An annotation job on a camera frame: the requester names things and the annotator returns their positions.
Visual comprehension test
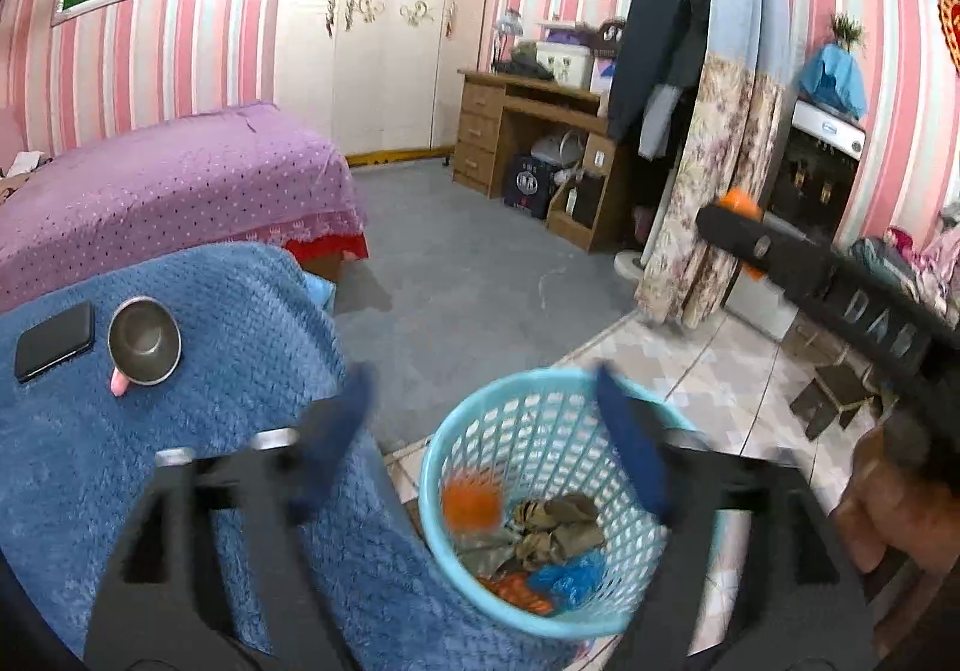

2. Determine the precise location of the blue fleece blanket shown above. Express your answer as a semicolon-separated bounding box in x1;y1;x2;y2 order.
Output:
2;242;576;669

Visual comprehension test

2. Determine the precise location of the white wardrobe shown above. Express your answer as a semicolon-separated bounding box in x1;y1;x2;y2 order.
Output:
270;0;485;156

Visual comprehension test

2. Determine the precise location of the purple dotted bed cover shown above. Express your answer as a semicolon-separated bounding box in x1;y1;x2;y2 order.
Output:
2;103;368;311

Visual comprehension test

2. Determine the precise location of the floral curtain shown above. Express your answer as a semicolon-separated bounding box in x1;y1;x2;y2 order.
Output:
636;54;782;329

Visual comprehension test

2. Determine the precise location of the light blue trash basket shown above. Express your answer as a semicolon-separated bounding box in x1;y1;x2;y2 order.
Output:
418;368;665;642

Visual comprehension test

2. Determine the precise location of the pink steel-lined mug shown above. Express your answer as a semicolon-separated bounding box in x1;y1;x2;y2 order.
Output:
107;296;182;398

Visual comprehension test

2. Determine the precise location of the wooden desk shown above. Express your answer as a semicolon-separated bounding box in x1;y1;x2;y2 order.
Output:
452;70;628;252

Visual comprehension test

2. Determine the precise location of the right hand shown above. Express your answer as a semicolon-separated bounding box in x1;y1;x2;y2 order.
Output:
832;428;960;575

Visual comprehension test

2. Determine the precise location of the orange peel piece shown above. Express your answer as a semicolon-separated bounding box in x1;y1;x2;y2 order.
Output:
441;470;503;534

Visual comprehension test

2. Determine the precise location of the orange round peel cap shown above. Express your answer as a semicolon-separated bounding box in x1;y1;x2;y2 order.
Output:
718;187;771;281

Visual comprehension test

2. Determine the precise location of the black wallet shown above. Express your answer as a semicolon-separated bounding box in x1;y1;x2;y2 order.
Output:
14;300;94;384

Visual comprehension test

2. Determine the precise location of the blue crumpled wrapper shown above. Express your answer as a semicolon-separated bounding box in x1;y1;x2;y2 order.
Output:
548;551;605;611

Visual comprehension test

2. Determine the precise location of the white storage box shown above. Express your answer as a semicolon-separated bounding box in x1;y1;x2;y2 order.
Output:
535;41;594;89

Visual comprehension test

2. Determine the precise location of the black box under desk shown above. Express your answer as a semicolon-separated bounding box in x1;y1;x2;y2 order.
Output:
503;155;562;221

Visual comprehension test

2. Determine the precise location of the black hanging coat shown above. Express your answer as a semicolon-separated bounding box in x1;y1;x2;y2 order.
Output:
608;0;711;160

